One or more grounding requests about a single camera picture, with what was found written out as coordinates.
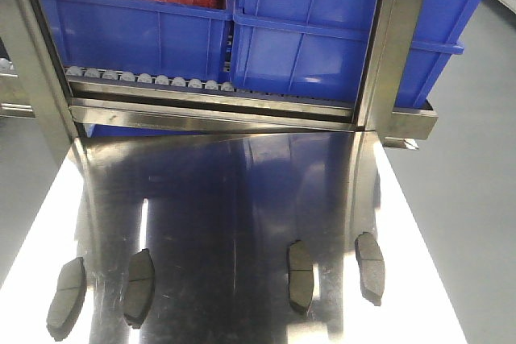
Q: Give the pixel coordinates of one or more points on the grey brake pad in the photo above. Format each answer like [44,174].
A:
[68,299]
[371,267]
[300,277]
[139,292]

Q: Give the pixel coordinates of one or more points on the right blue plastic bin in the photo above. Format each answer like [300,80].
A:
[317,48]

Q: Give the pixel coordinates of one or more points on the blue plastic bin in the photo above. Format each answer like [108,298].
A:
[317,48]
[142,36]

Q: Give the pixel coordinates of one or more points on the left blue plastic bin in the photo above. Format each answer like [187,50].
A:
[142,36]

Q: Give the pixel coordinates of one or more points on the steel roller rack frame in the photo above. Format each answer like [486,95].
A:
[62,105]

